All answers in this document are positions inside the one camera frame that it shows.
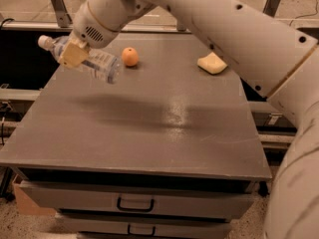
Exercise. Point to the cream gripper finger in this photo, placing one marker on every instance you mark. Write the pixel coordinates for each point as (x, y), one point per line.
(74, 53)

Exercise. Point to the blue labelled plastic bottle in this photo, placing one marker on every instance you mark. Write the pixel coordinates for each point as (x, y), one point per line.
(100, 65)

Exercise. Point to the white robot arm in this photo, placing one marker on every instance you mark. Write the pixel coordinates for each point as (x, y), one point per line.
(281, 62)

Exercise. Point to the orange fruit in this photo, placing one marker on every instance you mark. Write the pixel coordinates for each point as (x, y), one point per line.
(130, 56)

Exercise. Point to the yellow sponge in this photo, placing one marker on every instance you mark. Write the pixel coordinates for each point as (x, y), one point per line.
(212, 64)

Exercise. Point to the grey lower drawer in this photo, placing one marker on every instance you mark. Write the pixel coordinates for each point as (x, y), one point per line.
(166, 228)

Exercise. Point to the left metal bracket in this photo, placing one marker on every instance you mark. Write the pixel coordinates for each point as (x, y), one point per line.
(64, 19)

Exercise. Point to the metal bracket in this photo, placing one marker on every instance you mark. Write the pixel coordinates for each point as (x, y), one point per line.
(64, 19)
(180, 27)
(271, 7)

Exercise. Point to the horizontal metal rail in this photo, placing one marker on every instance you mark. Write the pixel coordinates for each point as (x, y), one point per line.
(53, 27)

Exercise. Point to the middle metal bracket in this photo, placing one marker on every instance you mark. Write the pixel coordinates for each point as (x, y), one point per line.
(180, 27)

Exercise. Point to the black upper drawer handle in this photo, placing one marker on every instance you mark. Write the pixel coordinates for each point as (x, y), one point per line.
(135, 205)

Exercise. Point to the black drawer handle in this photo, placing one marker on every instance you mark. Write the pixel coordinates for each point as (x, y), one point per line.
(135, 205)
(137, 230)

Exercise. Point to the black lower drawer handle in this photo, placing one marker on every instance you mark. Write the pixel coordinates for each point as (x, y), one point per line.
(137, 230)

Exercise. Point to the right metal bracket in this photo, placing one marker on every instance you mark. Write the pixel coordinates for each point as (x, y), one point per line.
(271, 7)

